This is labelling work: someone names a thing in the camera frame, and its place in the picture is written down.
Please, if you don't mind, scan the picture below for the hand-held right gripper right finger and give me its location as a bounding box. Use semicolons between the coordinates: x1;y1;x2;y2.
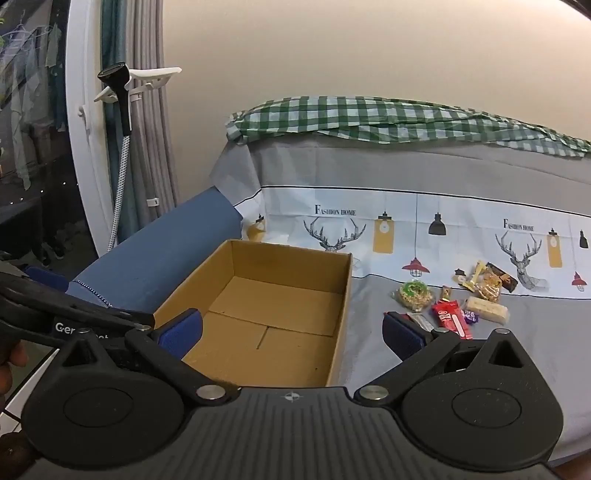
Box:
353;311;529;407

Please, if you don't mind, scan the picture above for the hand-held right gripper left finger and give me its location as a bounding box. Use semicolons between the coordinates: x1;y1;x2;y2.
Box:
58;310;241;407

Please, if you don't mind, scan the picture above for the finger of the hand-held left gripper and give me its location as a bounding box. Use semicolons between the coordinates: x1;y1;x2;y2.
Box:
0;251;70;294
0;272;95;315

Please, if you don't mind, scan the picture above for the silver white snack bar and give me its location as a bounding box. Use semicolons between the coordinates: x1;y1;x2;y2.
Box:
406;312;435;332

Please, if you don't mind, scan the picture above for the round peanut cake green label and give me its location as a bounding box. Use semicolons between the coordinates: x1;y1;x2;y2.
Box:
394;281;435;311

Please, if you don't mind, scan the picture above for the red snack packet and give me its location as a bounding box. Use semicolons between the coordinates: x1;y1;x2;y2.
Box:
431;299;474;340

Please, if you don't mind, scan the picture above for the white rice cracker packet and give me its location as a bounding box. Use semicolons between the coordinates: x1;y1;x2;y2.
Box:
464;296;512;322

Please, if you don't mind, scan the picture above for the gold white snack bar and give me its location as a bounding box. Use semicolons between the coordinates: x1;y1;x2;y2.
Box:
464;261;488;291

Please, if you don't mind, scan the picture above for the brown cardboard box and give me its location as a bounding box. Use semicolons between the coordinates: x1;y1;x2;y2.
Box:
152;239;354;387

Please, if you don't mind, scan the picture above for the clear orange snack packet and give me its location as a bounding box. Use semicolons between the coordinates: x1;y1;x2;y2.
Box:
475;270;504;303

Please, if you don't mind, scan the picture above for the black chocolate packet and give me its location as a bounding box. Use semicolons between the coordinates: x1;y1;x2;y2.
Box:
486;262;519;294

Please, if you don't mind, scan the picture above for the person's left hand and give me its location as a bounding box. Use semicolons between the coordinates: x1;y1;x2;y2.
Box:
0;344;28;400

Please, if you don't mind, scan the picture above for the grey printed bed sheet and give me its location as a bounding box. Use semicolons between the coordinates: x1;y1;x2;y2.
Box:
210;134;591;467

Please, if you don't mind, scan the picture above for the blue sofa armrest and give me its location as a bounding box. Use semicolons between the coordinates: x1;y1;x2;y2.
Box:
67;186;244;324

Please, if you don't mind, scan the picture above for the grey curtain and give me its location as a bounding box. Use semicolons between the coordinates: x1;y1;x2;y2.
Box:
124;0;181;241

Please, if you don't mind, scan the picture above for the white steamer hanger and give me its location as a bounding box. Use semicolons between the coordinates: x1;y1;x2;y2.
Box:
78;67;182;125

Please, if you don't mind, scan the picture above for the green checked cloth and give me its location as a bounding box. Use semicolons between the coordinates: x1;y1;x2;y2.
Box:
224;96;591;160

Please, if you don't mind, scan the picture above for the white door frame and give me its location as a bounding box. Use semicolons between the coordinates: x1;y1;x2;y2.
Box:
65;0;121;259

